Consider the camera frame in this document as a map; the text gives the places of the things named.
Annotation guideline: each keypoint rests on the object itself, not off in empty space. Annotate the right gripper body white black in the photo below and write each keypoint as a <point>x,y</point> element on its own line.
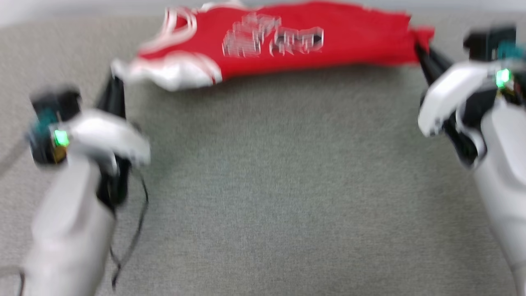
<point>452,90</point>

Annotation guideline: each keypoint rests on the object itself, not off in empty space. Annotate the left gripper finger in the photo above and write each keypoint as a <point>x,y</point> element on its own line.
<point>119,100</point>
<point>106,96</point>

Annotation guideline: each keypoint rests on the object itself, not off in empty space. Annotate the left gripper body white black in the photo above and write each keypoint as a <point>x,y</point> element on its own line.
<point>107,133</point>

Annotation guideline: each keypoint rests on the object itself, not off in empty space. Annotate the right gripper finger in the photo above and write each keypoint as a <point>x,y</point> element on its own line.
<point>425,61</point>
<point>441,59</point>

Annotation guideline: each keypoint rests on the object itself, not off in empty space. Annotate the red garment with white print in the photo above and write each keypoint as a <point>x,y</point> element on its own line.
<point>283,39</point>

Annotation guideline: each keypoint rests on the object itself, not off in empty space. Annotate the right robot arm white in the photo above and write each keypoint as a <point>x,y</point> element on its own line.
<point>501,172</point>

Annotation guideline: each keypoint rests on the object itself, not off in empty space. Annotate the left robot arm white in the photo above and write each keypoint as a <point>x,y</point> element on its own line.
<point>70,230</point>

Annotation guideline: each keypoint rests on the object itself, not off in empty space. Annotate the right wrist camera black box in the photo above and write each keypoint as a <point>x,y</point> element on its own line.
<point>489,41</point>

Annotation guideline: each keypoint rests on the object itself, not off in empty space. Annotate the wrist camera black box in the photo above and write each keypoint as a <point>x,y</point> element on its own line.
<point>51,119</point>
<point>489,41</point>

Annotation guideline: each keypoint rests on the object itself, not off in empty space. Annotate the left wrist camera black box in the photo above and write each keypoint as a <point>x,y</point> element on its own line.
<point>51,119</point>

